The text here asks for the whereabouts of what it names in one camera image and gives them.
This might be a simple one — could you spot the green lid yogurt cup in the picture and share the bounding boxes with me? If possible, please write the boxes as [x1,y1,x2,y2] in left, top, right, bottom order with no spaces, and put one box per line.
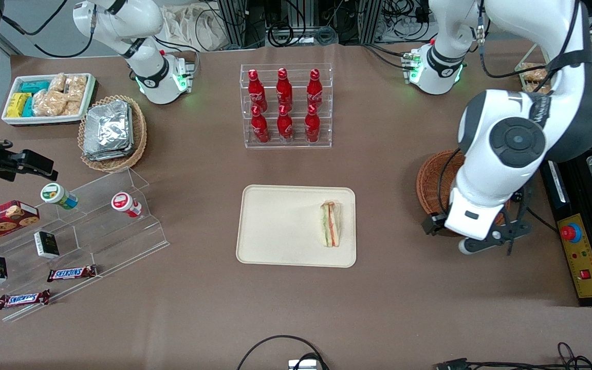
[41,183,79,210]

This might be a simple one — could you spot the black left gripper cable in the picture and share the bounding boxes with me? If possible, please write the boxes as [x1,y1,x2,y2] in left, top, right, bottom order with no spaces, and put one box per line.
[437,148,462,219]

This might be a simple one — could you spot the white cloth bag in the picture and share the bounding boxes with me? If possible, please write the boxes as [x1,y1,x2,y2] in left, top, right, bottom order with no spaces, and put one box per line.
[161,4,231,52]

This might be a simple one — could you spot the black cable with connector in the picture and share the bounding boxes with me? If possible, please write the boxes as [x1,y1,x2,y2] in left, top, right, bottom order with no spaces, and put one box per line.
[435,342,592,370]

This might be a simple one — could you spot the black power cable with plug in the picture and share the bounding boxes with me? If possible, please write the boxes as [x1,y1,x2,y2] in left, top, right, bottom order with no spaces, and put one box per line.
[512,188,559,233]

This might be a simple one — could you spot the oval tan wicker basket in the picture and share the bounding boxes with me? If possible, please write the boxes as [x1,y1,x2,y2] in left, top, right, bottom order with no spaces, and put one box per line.
[78,95,147,173]

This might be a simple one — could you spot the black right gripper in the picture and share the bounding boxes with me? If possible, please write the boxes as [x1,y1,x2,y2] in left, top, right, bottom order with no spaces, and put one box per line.
[0,121,58,181]

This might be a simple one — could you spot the white wire rack basket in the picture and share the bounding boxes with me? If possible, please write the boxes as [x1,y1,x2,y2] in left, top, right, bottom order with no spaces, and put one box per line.
[514,30,592,121]

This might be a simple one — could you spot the red emergency stop button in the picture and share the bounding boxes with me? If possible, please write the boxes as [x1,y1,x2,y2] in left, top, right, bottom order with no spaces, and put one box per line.
[561,222,583,243]

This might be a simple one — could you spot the yellow control panel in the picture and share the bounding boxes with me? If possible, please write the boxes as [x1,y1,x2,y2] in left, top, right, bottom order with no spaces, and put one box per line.
[557,213,592,299]

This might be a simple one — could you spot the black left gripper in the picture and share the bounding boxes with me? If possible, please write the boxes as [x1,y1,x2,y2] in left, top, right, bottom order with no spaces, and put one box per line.
[422,213,533,256]

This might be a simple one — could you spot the yellow snack packet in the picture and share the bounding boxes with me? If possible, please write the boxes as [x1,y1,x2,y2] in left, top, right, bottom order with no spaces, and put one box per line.
[7,92,32,118]

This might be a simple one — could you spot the snickers chocolate bar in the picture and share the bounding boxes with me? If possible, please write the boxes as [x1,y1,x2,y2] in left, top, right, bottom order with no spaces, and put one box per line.
[0,289,51,310]
[47,265,97,283]

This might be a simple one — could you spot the aluminium frame post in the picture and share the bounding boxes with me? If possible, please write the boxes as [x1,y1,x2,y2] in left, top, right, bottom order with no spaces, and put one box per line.
[217,0,249,49]
[359,0,385,44]

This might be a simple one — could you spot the cream plastic tray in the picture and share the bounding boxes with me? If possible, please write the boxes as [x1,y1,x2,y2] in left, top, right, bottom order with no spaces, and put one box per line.
[236,184,357,268]

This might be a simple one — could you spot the triangle sandwich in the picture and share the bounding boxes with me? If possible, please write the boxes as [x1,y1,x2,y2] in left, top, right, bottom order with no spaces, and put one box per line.
[320,201,342,248]

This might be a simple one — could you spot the clear bag of bread snacks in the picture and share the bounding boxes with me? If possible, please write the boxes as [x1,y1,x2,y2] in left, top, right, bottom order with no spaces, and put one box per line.
[521,63,551,83]

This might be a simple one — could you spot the round brown wicker basket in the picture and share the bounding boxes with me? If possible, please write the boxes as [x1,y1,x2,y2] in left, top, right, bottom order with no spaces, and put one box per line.
[416,149,511,237]

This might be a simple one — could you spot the silver foil container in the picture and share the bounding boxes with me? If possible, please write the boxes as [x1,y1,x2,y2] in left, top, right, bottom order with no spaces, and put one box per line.
[83,100,135,161]

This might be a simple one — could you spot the red lid yogurt cup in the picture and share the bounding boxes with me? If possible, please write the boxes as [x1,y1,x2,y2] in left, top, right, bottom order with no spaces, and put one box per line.
[111,192,142,218]

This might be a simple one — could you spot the clear acrylic bottle rack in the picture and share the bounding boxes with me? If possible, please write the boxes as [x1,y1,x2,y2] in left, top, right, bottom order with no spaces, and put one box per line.
[240,64,333,149]

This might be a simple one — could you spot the red cola bottle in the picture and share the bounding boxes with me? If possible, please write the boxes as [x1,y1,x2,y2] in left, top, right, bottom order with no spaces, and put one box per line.
[277,105,294,142]
[248,69,268,112]
[305,105,321,143]
[276,68,293,109]
[251,106,270,143]
[307,69,323,108]

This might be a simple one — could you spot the white rectangular snack bin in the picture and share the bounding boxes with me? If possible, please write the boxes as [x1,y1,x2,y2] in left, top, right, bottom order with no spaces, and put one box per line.
[2,73,96,125]

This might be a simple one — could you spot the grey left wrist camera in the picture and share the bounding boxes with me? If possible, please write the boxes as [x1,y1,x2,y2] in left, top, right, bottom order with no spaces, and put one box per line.
[458,235,503,255]

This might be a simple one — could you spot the black looped cable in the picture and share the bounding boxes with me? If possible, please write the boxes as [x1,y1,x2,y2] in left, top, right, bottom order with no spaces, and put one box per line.
[237,335,330,370]

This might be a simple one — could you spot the black yellow control machine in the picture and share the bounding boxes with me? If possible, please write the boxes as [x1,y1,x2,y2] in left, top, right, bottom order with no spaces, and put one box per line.
[539,144,592,307]

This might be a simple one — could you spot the clear acrylic stepped stand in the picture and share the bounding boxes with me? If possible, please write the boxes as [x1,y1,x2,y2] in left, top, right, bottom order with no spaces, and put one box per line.
[0,167,170,323]

